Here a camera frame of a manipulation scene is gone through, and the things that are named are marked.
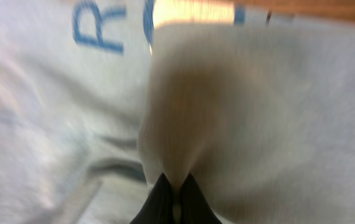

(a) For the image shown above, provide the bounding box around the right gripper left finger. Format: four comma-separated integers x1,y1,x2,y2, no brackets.
130,174,174,224

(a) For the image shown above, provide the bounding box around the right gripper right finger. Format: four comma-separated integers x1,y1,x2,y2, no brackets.
179,174,222,224

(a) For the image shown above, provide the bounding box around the light blue t-shirt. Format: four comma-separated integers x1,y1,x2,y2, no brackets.
0,1,355,223

